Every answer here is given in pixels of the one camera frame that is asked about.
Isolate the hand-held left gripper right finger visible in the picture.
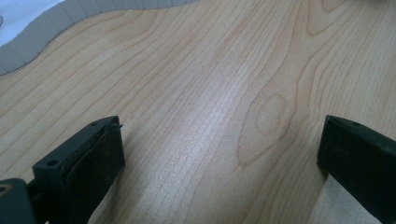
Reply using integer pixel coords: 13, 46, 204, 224
317, 114, 396, 224

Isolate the white fluted paper plate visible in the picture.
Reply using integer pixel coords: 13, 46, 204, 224
0, 0, 200, 77

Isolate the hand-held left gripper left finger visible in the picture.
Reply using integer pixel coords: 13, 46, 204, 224
32, 115, 126, 224

